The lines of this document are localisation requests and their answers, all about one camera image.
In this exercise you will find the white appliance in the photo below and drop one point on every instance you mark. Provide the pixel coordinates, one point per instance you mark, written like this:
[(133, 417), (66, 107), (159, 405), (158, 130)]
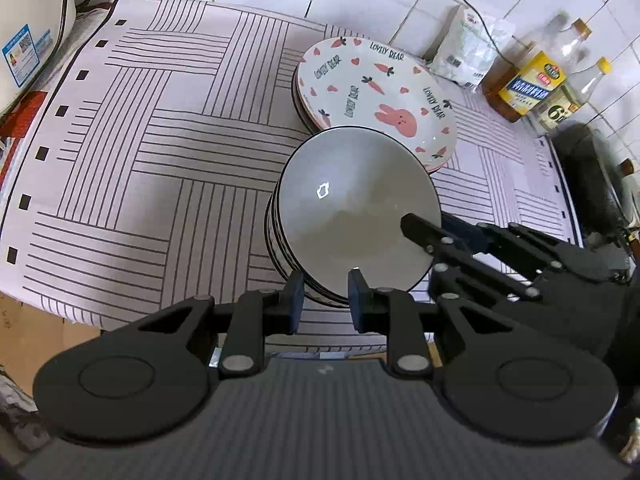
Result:
[(35, 0)]

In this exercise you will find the yellow label oil bottle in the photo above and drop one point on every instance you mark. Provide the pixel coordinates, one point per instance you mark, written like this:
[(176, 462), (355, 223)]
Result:
[(525, 87)]

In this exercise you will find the black wok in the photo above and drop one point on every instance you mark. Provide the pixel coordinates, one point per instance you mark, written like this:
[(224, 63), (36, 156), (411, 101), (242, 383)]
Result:
[(585, 170)]

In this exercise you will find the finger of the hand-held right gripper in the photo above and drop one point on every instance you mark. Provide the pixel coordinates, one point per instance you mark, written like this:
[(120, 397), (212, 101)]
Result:
[(425, 232), (465, 234)]

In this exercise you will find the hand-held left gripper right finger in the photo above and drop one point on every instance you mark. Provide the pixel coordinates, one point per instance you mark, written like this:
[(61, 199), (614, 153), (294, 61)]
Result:
[(356, 305)]

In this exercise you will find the pink striped cloth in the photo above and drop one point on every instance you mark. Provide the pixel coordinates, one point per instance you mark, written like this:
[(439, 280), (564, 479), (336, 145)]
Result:
[(150, 160)]

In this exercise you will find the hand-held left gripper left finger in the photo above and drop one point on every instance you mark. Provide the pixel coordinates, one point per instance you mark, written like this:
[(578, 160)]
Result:
[(295, 305)]

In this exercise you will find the brown cardboard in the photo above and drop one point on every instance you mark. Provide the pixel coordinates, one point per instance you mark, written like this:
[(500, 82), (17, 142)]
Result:
[(30, 330)]

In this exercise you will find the pale label glass bottle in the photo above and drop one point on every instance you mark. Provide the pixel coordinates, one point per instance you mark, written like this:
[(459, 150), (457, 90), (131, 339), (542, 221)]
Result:
[(555, 112)]

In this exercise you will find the pink rabbit print plate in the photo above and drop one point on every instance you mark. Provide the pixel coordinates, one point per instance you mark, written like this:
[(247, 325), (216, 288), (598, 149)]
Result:
[(380, 85)]

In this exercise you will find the white plastic packet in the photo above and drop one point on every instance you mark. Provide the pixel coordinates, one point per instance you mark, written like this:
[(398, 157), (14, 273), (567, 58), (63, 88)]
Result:
[(465, 45)]

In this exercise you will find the clear glass bottle gold cap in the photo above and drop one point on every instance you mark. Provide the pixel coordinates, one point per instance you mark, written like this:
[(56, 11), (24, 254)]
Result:
[(577, 40)]

